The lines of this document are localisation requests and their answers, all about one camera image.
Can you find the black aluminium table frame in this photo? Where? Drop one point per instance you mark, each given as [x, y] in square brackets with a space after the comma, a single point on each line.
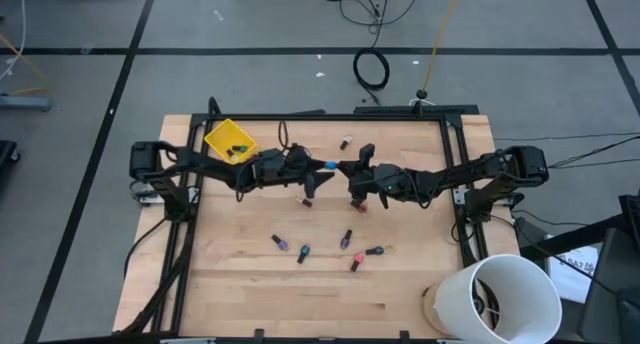
[325, 117]

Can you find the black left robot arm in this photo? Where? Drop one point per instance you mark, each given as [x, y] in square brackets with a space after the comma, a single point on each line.
[210, 165]

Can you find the grey blue floor rail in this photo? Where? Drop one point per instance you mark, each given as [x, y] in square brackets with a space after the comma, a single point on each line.
[24, 102]

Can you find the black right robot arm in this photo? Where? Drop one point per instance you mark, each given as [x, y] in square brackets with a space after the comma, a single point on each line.
[450, 176]

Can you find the silver metal bracket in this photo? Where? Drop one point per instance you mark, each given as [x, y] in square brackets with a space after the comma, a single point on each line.
[460, 196]
[150, 197]

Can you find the lilac purple nail polish bottle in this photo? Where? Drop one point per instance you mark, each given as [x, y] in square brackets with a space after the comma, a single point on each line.
[280, 242]

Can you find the bright blue nail polish bottle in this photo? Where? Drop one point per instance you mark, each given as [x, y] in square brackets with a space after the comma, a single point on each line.
[331, 165]

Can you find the black office chair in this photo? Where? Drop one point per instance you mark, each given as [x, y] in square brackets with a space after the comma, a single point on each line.
[617, 284]

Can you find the green glitter nail polish bottle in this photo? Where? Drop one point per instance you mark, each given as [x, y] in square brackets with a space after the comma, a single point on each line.
[375, 250]

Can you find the white printed paper sheet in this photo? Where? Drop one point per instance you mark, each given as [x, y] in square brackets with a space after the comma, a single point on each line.
[575, 279]

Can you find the pale pink nail polish bottle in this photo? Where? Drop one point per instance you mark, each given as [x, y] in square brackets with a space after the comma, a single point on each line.
[304, 201]

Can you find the round wooden base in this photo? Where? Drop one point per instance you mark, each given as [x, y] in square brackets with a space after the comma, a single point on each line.
[428, 309]

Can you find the white cylindrical lampshade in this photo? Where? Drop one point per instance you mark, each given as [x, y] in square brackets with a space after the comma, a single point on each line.
[452, 299]

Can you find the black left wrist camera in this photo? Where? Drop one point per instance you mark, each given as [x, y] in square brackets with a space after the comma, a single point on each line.
[272, 161]

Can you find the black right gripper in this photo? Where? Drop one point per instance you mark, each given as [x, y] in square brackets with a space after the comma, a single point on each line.
[371, 179]

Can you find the sheer white nail polish bottle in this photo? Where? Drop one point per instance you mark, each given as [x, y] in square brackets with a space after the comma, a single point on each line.
[345, 143]

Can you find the black flat bar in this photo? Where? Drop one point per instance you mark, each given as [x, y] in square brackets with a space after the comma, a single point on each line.
[390, 109]

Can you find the teal blue nail polish bottle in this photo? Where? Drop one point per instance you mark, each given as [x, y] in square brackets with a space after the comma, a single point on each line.
[303, 253]

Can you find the black table clamp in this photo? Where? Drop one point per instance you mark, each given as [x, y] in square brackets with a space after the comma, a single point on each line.
[258, 334]
[404, 335]

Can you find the yellow plastic basket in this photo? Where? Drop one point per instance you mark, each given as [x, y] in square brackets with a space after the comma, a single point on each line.
[222, 134]

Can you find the purple glitter nail polish bottle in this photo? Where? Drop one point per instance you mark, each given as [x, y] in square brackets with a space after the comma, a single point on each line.
[345, 238]

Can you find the dark red nail polish bottle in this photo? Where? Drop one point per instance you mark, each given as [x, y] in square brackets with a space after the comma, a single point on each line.
[362, 209]

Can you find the coral pink nail polish bottle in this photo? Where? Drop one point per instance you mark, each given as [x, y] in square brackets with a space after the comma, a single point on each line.
[357, 261]

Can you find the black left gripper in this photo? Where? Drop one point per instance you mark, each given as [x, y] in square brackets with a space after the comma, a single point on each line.
[297, 165]

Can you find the black knob stand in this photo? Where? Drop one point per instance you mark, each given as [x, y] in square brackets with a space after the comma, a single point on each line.
[421, 93]

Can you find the black slanted beam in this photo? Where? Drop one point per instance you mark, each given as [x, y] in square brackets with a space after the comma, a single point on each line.
[575, 239]

